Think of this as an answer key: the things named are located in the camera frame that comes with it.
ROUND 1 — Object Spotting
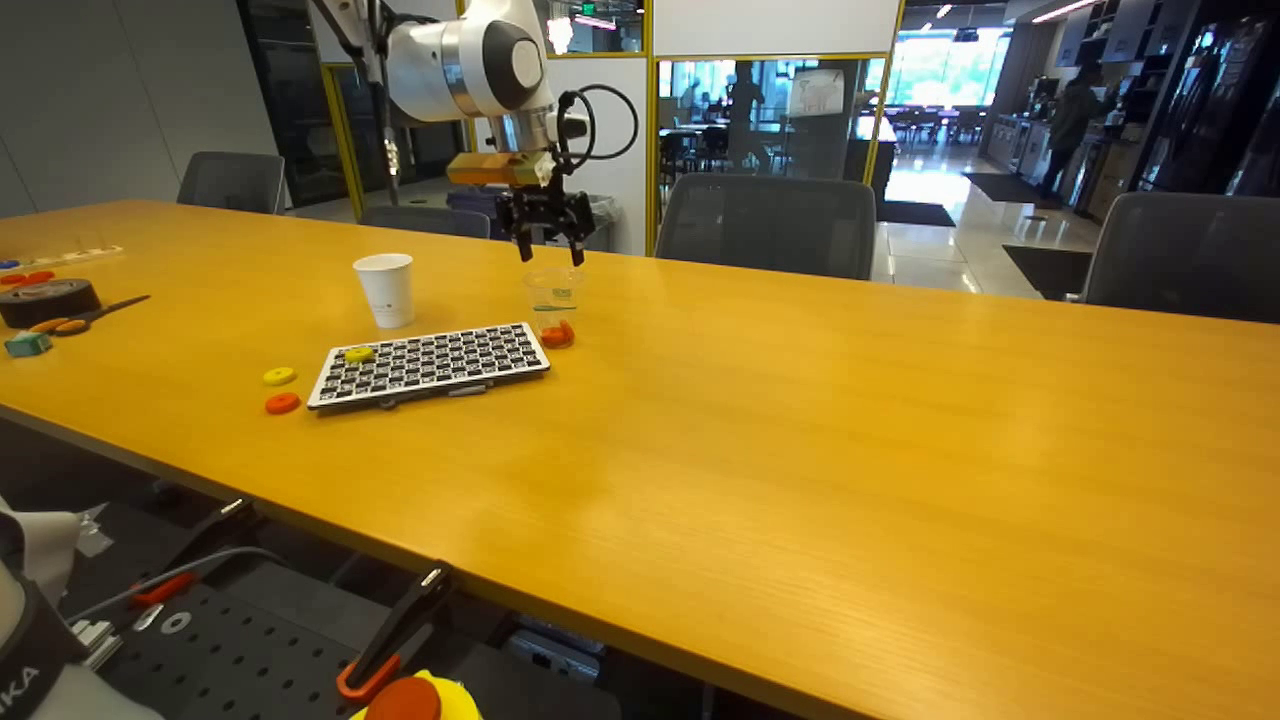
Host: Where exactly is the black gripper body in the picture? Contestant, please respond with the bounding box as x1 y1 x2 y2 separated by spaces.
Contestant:
489 190 602 244

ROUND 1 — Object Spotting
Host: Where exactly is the clear plastic cup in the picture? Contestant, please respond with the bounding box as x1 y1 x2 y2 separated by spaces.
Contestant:
531 272 582 322

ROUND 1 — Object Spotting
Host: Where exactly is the white paper cup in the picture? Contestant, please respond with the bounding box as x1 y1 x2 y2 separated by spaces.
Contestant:
350 248 418 333

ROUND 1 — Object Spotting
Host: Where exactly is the gray waste bin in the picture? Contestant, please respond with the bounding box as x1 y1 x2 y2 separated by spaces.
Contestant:
585 192 626 255

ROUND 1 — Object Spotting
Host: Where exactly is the white hexagon patterned board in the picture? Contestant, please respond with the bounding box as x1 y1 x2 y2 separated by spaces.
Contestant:
304 316 558 418

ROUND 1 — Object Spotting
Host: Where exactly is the gray office chair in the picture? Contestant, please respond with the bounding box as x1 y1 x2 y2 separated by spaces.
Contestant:
1082 190 1280 327
656 173 879 286
177 150 292 217

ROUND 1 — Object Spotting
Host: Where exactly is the yellow emergency stop button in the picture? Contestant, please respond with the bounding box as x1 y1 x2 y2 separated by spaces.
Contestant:
350 669 489 720

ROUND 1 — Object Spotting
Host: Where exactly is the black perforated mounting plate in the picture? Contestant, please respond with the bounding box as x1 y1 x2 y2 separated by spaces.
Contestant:
96 558 405 720

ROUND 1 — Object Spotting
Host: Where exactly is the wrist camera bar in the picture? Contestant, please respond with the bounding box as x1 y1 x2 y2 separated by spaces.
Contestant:
446 150 560 192

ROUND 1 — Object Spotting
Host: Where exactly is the black looped gripper cable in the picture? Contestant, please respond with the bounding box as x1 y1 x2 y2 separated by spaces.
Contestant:
550 81 646 177

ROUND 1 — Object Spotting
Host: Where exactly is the red handled screwdriver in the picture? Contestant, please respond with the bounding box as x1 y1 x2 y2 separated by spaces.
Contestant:
126 572 200 620

